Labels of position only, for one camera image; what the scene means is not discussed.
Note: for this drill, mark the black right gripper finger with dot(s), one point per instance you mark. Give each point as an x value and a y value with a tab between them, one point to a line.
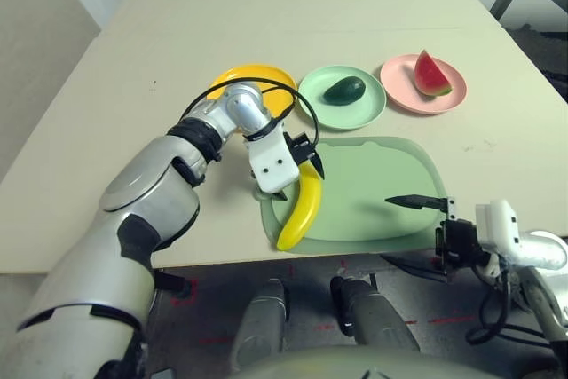
415	266
415	201

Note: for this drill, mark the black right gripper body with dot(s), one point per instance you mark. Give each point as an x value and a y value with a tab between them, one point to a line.
459	241

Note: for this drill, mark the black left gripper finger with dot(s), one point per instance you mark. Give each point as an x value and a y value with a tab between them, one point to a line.
279	195
317	167

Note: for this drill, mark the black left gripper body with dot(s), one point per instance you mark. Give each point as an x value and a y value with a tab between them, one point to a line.
301	148

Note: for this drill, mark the yellow toy banana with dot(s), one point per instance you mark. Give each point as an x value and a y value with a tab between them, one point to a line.
306	206

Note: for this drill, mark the dark green toy avocado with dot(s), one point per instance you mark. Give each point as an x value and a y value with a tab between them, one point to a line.
344	90

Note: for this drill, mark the red toy watermelon slice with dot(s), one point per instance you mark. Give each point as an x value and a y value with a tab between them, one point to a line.
428	75

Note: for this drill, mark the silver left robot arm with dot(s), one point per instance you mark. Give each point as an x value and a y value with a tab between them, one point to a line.
146	192

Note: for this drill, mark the green silicone cutting board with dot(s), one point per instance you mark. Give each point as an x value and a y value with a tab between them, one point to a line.
377	175

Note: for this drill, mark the light green plastic plate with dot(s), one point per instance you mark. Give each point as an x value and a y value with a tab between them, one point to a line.
355	117

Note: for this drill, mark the grey robot right leg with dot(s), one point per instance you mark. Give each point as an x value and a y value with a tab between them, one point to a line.
373	321

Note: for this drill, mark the grey robot leg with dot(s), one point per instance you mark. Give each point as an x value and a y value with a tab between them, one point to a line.
259	321
373	321

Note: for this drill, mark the yellow plastic plate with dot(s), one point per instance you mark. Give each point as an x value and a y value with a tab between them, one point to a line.
266	73

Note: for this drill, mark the pink plastic plate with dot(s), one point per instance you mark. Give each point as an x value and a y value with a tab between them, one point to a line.
399	86

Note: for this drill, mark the grey robot left leg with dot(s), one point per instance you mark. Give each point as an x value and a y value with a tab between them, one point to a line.
259	321

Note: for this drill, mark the black table base bar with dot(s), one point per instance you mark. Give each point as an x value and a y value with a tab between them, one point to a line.
171	282

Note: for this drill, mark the dark grey floor rug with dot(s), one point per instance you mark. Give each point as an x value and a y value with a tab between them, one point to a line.
541	55

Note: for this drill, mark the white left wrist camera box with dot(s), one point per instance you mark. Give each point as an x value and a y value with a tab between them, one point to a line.
275	166

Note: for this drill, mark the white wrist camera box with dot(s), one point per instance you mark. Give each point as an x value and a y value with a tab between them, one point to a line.
497	223
275	166

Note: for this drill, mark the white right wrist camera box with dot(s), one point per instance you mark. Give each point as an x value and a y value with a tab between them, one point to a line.
497	223

